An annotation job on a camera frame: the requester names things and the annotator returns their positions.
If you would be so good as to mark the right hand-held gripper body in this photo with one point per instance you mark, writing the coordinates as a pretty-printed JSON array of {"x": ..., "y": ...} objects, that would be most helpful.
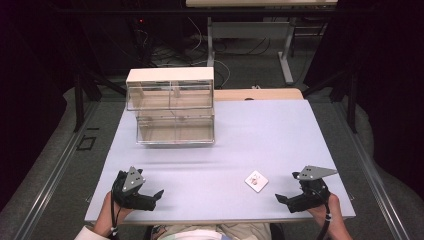
[{"x": 310, "y": 196}]

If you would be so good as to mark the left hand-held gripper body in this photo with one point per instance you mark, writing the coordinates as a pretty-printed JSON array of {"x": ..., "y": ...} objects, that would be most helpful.
[{"x": 133, "y": 196}]

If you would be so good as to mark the small white packet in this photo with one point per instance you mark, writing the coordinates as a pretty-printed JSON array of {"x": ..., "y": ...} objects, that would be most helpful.
[{"x": 256, "y": 181}]

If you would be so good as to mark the clear plastic drawer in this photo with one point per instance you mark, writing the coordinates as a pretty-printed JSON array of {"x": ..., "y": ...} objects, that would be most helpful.
[
  {"x": 175, "y": 131},
  {"x": 170, "y": 95}
]

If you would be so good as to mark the person's right hand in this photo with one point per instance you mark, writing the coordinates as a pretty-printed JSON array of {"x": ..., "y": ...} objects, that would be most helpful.
[{"x": 330, "y": 213}]

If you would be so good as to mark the person's left hand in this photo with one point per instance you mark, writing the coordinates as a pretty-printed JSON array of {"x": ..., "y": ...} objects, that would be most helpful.
[{"x": 108, "y": 218}]

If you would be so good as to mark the person's torso clothing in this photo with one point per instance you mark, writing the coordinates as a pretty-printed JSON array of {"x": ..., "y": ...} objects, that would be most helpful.
[{"x": 213, "y": 233}]

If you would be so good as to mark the wooden board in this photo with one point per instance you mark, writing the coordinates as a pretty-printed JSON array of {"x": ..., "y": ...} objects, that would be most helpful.
[{"x": 266, "y": 94}]

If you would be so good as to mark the black metal stand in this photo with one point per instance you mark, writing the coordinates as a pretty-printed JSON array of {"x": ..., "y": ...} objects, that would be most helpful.
[
  {"x": 351, "y": 100},
  {"x": 79, "y": 100}
]

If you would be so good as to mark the white drawer cabinet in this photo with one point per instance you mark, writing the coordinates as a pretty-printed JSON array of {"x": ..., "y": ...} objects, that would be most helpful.
[{"x": 170, "y": 74}]

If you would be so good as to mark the black power strip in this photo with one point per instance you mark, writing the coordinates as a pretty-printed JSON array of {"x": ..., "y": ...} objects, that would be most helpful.
[{"x": 141, "y": 36}]

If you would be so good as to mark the white desk with metal legs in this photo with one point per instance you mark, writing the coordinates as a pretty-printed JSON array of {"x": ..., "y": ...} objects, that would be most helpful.
[{"x": 248, "y": 30}]

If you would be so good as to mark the aluminium floor rail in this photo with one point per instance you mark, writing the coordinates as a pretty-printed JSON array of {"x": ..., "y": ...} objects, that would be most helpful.
[
  {"x": 50, "y": 186},
  {"x": 370, "y": 173}
]

